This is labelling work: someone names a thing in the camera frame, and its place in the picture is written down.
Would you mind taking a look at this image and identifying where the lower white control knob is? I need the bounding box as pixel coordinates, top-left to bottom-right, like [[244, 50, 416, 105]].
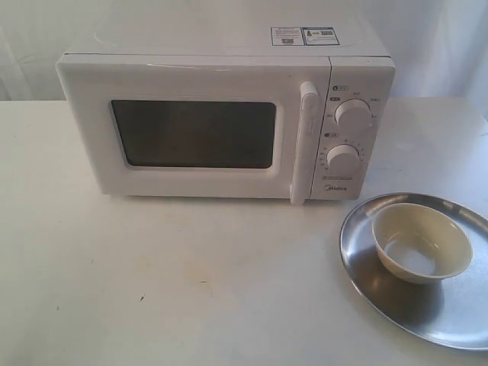
[[326, 144, 360, 174]]

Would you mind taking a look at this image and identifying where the cream ceramic bowl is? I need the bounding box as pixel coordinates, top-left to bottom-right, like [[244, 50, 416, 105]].
[[371, 203, 473, 284]]

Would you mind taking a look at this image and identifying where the upper white control knob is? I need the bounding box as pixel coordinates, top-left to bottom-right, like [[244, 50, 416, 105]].
[[335, 98, 371, 130]]

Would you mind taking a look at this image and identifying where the white printed warning label sticker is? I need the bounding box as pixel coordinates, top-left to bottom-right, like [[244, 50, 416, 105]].
[[271, 27, 340, 47]]

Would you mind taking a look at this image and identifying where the round steel tray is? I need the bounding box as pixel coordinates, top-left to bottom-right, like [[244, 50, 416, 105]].
[[339, 193, 487, 351]]

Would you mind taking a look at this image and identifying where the white control knob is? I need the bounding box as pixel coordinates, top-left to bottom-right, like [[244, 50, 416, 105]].
[[326, 144, 360, 174], [335, 98, 371, 130]]

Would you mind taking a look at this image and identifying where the white microwave oven body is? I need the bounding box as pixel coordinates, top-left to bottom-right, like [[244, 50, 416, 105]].
[[63, 31, 395, 201]]

